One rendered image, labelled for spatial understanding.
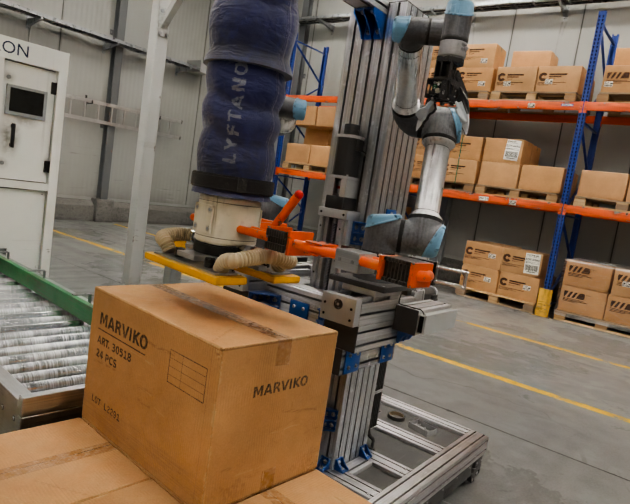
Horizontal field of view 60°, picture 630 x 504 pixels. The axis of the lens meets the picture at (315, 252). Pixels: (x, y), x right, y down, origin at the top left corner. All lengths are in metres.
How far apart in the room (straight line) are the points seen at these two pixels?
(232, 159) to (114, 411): 0.76
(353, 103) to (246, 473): 1.40
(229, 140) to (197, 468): 0.79
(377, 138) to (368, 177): 0.15
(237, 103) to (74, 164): 10.33
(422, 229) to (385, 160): 0.37
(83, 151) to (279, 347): 10.59
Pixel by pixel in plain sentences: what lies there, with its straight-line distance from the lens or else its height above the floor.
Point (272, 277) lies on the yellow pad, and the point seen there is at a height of 1.07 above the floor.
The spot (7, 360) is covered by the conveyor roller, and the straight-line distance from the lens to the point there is 2.31.
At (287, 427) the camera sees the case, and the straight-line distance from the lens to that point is 1.49.
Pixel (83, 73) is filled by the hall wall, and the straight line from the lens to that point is 11.80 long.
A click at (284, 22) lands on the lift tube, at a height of 1.72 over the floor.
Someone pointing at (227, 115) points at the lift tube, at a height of 1.47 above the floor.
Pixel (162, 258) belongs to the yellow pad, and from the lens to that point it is 1.54.
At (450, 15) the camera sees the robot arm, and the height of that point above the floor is 1.83.
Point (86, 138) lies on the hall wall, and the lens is 11.80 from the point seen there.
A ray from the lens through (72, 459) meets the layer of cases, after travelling 1.63.
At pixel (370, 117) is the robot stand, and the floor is 1.61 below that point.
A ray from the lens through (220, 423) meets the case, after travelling 1.32.
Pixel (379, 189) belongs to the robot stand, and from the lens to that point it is 2.09.
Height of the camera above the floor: 1.32
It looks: 7 degrees down
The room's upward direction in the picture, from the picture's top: 9 degrees clockwise
